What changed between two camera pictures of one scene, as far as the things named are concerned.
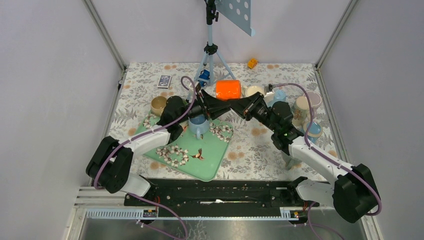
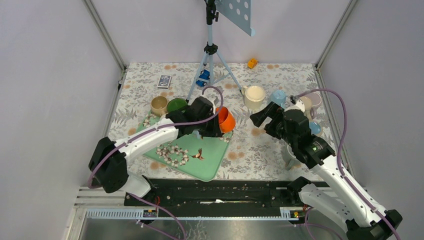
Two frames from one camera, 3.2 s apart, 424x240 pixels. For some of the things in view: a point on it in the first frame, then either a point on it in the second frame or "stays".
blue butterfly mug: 315,131 stays
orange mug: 228,89 to 226,120
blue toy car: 204,77 stays
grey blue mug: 289,161 stays
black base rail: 220,197 stays
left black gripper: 215,107 to 214,131
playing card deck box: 164,81 stays
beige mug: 157,105 stays
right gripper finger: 244,104 to 272,110
